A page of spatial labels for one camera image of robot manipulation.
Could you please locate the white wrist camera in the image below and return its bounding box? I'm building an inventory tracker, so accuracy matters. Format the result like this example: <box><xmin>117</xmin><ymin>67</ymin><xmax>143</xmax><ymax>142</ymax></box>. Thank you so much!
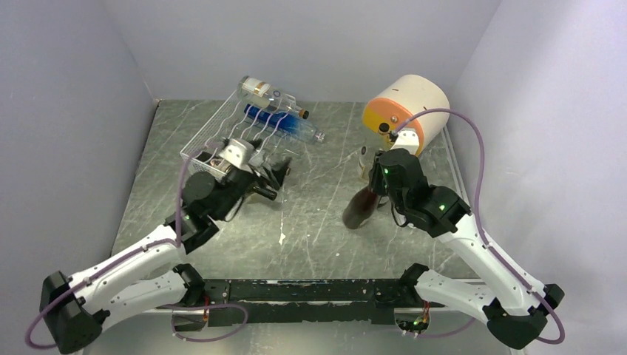
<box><xmin>218</xmin><ymin>138</ymin><xmax>255</xmax><ymax>173</ymax></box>
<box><xmin>390</xmin><ymin>129</ymin><xmax>421</xmax><ymax>156</ymax></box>

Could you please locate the cream orange yellow cylinder box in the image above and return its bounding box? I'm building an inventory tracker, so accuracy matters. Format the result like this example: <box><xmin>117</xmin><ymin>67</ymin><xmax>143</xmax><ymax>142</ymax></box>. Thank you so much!
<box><xmin>362</xmin><ymin>74</ymin><xmax>450</xmax><ymax>155</ymax></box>

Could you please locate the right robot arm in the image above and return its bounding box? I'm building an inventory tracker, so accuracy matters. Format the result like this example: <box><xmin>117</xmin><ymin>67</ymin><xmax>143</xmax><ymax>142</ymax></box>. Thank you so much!
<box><xmin>369</xmin><ymin>149</ymin><xmax>565</xmax><ymax>350</ymax></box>

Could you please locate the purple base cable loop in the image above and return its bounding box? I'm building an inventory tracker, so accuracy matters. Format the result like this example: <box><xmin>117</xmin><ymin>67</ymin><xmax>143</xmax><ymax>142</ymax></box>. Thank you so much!
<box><xmin>170</xmin><ymin>302</ymin><xmax>249</xmax><ymax>343</ymax></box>

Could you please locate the blue clear bottle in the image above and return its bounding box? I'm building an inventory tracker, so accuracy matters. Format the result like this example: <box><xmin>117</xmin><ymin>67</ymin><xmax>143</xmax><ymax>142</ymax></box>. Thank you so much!
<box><xmin>243</xmin><ymin>104</ymin><xmax>325</xmax><ymax>143</ymax></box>

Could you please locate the brown bottle gold foil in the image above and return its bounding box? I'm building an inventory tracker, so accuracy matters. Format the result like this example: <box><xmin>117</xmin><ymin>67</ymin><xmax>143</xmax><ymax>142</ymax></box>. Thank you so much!
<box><xmin>342</xmin><ymin>187</ymin><xmax>380</xmax><ymax>229</ymax></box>

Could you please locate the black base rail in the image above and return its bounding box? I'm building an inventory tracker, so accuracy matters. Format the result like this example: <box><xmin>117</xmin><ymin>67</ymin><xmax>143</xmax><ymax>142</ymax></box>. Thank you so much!
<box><xmin>176</xmin><ymin>279</ymin><xmax>425</xmax><ymax>325</ymax></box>

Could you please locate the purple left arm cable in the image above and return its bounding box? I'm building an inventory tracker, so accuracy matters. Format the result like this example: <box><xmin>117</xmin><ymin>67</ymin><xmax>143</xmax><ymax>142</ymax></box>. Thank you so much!
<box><xmin>24</xmin><ymin>142</ymin><xmax>226</xmax><ymax>350</ymax></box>

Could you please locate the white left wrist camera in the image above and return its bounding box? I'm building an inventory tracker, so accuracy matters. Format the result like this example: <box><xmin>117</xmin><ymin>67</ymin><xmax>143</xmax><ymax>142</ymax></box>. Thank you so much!
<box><xmin>218</xmin><ymin>138</ymin><xmax>255</xmax><ymax>173</ymax></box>

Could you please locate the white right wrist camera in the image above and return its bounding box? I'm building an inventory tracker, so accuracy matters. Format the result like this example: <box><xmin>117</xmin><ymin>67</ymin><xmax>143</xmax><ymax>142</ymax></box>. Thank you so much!
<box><xmin>390</xmin><ymin>129</ymin><xmax>421</xmax><ymax>156</ymax></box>

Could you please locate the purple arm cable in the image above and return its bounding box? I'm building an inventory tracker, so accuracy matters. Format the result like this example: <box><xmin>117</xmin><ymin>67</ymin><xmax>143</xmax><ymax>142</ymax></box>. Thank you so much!
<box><xmin>391</xmin><ymin>108</ymin><xmax>566</xmax><ymax>345</ymax></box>
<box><xmin>24</xmin><ymin>142</ymin><xmax>226</xmax><ymax>350</ymax></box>

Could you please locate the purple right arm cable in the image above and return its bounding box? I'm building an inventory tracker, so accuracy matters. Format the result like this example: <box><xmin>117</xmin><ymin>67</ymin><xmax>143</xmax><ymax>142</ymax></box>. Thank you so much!
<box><xmin>391</xmin><ymin>108</ymin><xmax>566</xmax><ymax>345</ymax></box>

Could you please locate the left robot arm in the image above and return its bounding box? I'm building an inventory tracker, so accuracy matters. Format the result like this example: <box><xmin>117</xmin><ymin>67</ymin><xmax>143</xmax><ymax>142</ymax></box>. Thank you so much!
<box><xmin>37</xmin><ymin>157</ymin><xmax>291</xmax><ymax>354</ymax></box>

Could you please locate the white wire wine rack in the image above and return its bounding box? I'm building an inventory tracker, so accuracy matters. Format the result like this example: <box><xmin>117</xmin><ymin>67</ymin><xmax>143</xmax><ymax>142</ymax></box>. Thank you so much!
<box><xmin>180</xmin><ymin>92</ymin><xmax>305</xmax><ymax>180</ymax></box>

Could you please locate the clear bottle white gold label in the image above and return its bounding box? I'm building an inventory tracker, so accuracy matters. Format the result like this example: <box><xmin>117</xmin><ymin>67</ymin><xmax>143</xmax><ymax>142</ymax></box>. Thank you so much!
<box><xmin>358</xmin><ymin>122</ymin><xmax>390</xmax><ymax>181</ymax></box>

